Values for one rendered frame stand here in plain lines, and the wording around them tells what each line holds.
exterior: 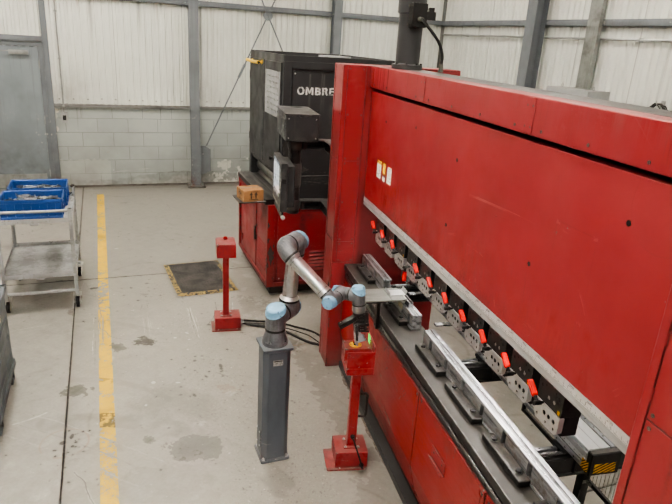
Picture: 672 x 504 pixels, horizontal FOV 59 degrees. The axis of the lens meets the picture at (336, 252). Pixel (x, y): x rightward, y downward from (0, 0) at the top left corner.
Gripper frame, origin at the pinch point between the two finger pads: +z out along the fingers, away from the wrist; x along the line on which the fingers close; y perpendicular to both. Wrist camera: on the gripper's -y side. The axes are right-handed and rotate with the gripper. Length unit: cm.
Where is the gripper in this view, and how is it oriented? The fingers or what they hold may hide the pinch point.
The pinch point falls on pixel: (355, 343)
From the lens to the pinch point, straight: 339.7
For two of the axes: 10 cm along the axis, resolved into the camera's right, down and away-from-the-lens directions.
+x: -1.4, -3.4, 9.3
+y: 9.9, -0.7, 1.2
